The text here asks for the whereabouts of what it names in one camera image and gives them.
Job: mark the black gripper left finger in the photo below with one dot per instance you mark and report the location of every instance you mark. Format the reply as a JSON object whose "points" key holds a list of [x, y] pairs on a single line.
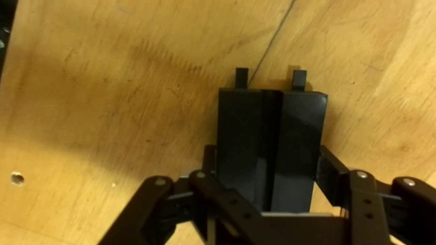
{"points": [[226, 205]]}

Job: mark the black grooved rail piece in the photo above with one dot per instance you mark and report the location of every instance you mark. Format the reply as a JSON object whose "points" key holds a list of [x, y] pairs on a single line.
{"points": [[294, 150]]}

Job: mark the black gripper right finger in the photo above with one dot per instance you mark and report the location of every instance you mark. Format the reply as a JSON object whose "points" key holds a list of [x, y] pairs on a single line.
{"points": [[368, 209]]}

